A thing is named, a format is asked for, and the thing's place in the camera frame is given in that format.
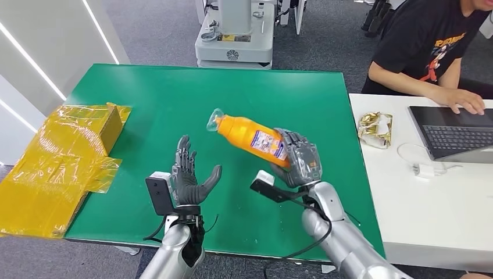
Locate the wall light strip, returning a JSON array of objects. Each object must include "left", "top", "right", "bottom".
[
  {"left": 80, "top": 0, "right": 120, "bottom": 66},
  {"left": 0, "top": 98, "right": 38, "bottom": 134},
  {"left": 0, "top": 22, "right": 69, "bottom": 102}
]

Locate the white power adapter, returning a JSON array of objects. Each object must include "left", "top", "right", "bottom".
[{"left": 412, "top": 163, "right": 437, "bottom": 180}]

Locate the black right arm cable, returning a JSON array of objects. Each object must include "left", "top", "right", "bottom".
[{"left": 262, "top": 196, "right": 334, "bottom": 279}]

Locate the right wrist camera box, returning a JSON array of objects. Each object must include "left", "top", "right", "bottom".
[{"left": 249, "top": 170, "right": 306, "bottom": 204}]

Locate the thin white cable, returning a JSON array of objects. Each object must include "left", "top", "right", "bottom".
[{"left": 396, "top": 142, "right": 463, "bottom": 176}]

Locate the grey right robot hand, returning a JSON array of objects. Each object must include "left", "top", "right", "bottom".
[{"left": 269, "top": 128, "right": 323, "bottom": 190}]

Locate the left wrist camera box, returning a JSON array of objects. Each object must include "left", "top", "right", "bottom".
[{"left": 145, "top": 171, "right": 178, "bottom": 217}]

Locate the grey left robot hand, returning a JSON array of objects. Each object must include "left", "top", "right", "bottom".
[{"left": 171, "top": 134, "right": 223, "bottom": 208}]

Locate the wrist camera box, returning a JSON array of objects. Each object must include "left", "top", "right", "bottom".
[
  {"left": 249, "top": 170, "right": 306, "bottom": 204},
  {"left": 145, "top": 171, "right": 178, "bottom": 217}
]

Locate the person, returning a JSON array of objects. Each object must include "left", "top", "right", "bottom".
[{"left": 361, "top": 0, "right": 493, "bottom": 116}]

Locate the orange bottle with clear cap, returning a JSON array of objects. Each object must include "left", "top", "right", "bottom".
[{"left": 206, "top": 108, "right": 292, "bottom": 169}]

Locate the dark grey laptop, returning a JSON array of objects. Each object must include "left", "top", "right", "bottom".
[{"left": 408, "top": 105, "right": 493, "bottom": 164}]

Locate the yellow taped cardboard box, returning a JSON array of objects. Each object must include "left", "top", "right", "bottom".
[{"left": 0, "top": 102, "right": 133, "bottom": 240}]

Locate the white furniture leg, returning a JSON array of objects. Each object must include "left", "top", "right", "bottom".
[{"left": 294, "top": 0, "right": 306, "bottom": 36}]

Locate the crumpled gold foil wrapper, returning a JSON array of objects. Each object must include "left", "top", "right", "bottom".
[{"left": 357, "top": 112, "right": 394, "bottom": 150}]

